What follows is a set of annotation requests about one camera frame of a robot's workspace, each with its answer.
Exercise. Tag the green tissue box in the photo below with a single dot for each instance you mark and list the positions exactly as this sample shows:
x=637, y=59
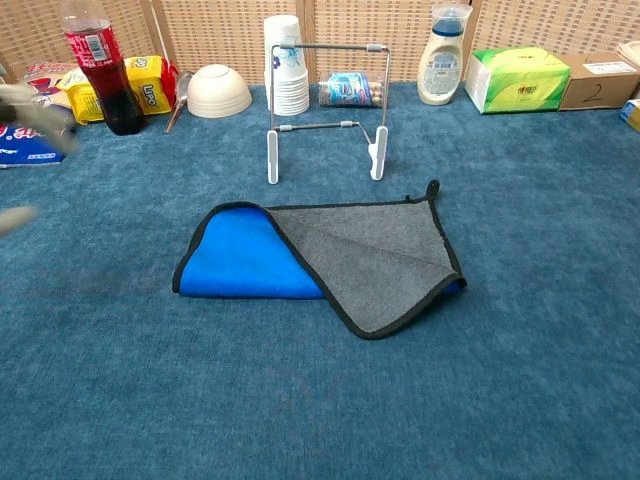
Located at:
x=520, y=85

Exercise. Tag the brown cardboard box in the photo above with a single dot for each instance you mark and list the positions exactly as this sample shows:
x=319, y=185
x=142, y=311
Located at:
x=595, y=85

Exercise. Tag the yellow Lipo snack bag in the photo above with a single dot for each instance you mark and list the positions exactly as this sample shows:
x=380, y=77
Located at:
x=150, y=90

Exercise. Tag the beige lidded food container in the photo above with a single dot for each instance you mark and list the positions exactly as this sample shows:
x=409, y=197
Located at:
x=631, y=52

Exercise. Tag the grey and blue cloth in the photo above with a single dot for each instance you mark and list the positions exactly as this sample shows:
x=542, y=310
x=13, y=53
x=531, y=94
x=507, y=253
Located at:
x=380, y=260

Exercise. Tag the blue carpet table cover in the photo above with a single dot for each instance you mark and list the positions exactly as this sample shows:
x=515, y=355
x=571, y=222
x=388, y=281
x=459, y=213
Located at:
x=550, y=300

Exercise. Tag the white lotion jar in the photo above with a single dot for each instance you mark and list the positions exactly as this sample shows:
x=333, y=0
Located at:
x=440, y=65

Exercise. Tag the orange and blue small box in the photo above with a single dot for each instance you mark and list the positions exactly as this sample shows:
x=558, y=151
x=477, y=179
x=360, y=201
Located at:
x=632, y=114

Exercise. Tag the cola bottle with red label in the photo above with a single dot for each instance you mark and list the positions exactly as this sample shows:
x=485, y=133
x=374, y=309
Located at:
x=112, y=100

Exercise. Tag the stack of white paper cups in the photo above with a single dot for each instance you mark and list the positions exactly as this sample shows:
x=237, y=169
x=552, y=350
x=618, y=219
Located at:
x=292, y=95

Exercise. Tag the cream upturned bowl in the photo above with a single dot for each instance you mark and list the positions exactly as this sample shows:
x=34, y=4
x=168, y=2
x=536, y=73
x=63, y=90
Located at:
x=217, y=92

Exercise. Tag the woven bamboo folding screen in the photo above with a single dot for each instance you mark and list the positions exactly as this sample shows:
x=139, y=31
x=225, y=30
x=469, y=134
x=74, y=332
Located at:
x=220, y=30

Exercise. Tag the red white blue snack bag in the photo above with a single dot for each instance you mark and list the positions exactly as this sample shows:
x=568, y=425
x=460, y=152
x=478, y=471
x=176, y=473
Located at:
x=25, y=152

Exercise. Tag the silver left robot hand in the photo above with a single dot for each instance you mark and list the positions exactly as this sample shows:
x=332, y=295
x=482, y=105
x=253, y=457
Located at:
x=30, y=107

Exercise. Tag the small blue packet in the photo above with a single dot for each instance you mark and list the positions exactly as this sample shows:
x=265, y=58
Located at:
x=350, y=90

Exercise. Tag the metal spoon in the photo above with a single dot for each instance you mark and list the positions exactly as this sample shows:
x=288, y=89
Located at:
x=183, y=85

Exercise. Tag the metal rack with white feet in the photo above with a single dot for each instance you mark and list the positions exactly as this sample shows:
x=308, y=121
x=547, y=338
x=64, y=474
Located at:
x=273, y=155

